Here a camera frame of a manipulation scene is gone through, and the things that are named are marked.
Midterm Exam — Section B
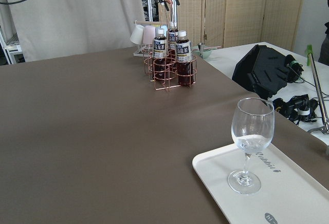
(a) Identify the black folded case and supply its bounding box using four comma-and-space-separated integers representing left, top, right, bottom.
232, 44, 289, 100

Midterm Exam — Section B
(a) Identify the tea bottle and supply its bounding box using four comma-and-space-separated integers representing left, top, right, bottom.
168, 21, 178, 57
176, 30, 193, 86
152, 27, 168, 80

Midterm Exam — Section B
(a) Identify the metal tripod pole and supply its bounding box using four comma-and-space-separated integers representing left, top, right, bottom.
305, 44, 328, 135

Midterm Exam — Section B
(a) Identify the white cup rack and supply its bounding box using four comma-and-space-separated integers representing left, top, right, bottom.
130, 20, 168, 57

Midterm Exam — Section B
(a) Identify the cream rabbit tray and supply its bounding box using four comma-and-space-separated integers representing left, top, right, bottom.
192, 144, 328, 223

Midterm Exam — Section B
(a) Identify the pink plastic cup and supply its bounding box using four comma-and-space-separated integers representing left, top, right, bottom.
142, 25, 156, 45

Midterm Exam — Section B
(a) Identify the copper wire bottle basket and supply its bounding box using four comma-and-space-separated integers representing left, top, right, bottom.
142, 0, 197, 91

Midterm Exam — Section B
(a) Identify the clear wine glass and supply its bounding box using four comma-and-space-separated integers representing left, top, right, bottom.
228, 98, 275, 195

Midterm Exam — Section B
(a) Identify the steel jigger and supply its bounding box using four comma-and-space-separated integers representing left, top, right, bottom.
197, 42, 205, 58

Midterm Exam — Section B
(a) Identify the tea bottle back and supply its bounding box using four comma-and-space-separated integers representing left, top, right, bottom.
168, 21, 178, 57

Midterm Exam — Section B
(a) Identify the white plastic cup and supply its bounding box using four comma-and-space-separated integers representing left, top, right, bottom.
130, 25, 144, 45

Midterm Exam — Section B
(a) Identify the wooden folding screen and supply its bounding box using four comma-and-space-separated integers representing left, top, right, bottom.
177, 0, 303, 50

